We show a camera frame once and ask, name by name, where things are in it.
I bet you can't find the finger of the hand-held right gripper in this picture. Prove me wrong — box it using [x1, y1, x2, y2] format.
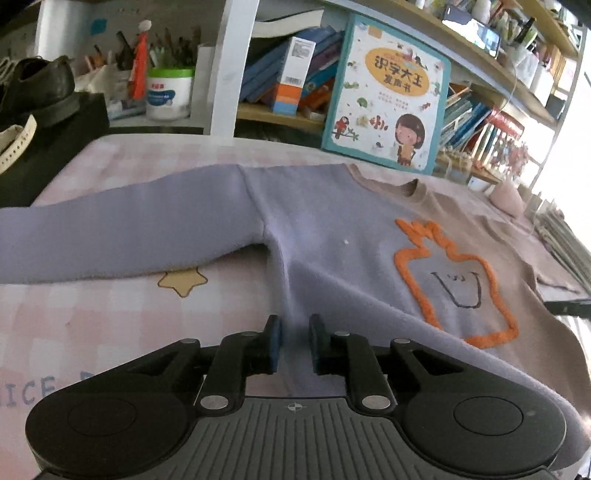
[544, 300, 591, 319]

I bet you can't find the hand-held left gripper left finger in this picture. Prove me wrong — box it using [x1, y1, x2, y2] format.
[122, 315, 281, 419]

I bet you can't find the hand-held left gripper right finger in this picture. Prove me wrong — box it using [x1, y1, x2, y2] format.
[307, 314, 465, 419]

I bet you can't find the purple and beige sweater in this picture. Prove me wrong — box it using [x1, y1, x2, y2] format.
[0, 162, 591, 476]

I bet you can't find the stack of papers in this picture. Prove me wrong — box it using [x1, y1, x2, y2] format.
[536, 203, 591, 289]

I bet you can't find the pink checked tablecloth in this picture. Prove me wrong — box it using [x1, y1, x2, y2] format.
[0, 134, 587, 480]

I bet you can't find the row of colourful books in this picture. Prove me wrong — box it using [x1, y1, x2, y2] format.
[438, 85, 529, 171]

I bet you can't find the illustrated children's book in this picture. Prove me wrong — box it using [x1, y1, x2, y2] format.
[320, 13, 452, 176]

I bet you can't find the white can with green lid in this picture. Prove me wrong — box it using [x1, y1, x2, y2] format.
[145, 67, 195, 121]

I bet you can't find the white and orange carton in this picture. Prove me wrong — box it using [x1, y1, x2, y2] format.
[271, 37, 317, 115]

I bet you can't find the white bookshelf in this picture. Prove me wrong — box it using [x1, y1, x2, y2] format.
[203, 0, 591, 195]

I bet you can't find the tablet screen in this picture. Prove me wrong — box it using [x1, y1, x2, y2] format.
[441, 18, 502, 58]

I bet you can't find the black box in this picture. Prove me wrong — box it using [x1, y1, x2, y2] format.
[0, 92, 112, 208]

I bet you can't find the row of blue books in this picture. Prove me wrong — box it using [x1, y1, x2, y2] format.
[240, 25, 345, 116]

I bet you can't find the red orange bottle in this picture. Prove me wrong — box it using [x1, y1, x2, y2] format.
[129, 19, 153, 100]

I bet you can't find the bunch of pens and brushes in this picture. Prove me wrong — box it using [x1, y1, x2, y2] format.
[85, 28, 204, 75]

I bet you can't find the thick white book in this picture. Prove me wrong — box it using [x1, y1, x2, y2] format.
[252, 7, 326, 38]

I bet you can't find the black leather shoe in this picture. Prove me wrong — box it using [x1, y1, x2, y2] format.
[0, 55, 81, 132]

